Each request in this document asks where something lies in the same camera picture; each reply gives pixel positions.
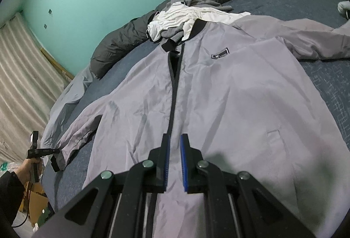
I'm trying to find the person's left hand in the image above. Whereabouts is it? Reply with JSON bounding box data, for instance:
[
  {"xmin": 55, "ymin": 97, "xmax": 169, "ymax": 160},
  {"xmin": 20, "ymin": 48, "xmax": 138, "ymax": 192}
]
[{"xmin": 14, "ymin": 158, "xmax": 42, "ymax": 185}]

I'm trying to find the light grey bed sheet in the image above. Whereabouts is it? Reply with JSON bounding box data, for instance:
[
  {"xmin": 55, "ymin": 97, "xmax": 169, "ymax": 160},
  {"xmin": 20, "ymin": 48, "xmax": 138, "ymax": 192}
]
[{"xmin": 40, "ymin": 65, "xmax": 95, "ymax": 148}]

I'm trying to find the grey black striped garment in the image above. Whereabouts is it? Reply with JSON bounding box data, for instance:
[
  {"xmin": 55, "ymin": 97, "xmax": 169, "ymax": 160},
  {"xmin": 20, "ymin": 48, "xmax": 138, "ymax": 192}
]
[{"xmin": 337, "ymin": 1, "xmax": 350, "ymax": 20}]

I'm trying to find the white crumpled garment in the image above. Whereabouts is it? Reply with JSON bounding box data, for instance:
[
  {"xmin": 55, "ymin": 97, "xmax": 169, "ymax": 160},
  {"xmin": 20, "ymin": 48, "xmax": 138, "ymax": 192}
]
[{"xmin": 147, "ymin": 1, "xmax": 251, "ymax": 42}]

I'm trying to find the grey zip jacket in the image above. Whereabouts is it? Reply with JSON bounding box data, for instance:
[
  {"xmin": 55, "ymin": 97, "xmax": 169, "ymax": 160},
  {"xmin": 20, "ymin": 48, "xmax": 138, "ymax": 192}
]
[{"xmin": 50, "ymin": 15, "xmax": 350, "ymax": 238}]

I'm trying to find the cardboard box on floor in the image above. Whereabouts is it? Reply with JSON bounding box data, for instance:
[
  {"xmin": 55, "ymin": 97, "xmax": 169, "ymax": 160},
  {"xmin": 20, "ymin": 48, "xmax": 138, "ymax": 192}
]
[{"xmin": 18, "ymin": 182, "xmax": 49, "ymax": 226}]

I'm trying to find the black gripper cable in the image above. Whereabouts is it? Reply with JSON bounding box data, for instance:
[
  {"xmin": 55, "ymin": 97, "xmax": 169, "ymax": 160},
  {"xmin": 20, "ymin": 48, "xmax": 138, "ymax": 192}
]
[{"xmin": 10, "ymin": 185, "xmax": 32, "ymax": 229}]

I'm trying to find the dark grey crumpled garment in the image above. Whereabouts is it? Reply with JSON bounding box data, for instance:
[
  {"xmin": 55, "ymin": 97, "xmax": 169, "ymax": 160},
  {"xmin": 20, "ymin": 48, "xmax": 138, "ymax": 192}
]
[{"xmin": 152, "ymin": 0, "xmax": 233, "ymax": 42}]

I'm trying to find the beige striped curtain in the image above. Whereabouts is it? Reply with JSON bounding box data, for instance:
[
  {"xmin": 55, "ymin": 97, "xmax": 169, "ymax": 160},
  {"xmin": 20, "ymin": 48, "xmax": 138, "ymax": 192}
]
[{"xmin": 1, "ymin": 13, "xmax": 69, "ymax": 163}]

